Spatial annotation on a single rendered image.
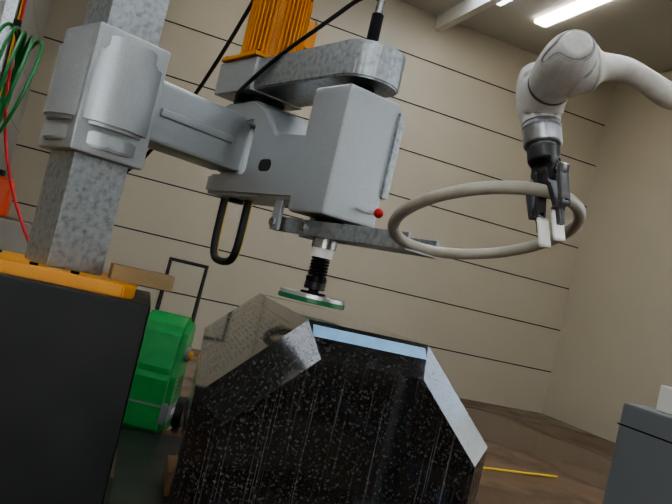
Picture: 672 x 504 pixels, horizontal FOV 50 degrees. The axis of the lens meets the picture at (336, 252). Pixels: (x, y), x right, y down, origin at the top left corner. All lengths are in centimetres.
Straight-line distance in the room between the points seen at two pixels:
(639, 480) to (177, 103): 185
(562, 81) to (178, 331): 262
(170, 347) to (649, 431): 243
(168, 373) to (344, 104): 192
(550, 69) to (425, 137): 640
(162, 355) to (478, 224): 519
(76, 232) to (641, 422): 175
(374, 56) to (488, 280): 621
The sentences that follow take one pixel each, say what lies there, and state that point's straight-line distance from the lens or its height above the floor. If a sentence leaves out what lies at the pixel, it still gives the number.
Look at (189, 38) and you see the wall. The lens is 738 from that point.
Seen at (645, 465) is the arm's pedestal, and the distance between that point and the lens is 204.
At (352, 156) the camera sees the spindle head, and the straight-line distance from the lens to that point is 229.
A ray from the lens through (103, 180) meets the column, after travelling 248.
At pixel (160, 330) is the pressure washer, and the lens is 380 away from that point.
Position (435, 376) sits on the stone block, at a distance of 194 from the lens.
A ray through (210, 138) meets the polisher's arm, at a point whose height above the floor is 134.
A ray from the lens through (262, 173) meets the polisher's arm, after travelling 260.
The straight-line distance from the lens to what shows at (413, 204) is 171.
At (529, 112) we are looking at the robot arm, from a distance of 175.
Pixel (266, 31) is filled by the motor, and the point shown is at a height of 183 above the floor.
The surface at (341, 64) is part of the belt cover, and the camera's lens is 238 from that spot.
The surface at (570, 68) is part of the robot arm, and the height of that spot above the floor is 147.
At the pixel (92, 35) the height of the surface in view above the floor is 151.
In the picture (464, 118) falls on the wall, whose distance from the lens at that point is 826.
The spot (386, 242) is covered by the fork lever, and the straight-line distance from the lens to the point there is 203.
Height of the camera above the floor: 93
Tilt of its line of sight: 2 degrees up
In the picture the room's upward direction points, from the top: 13 degrees clockwise
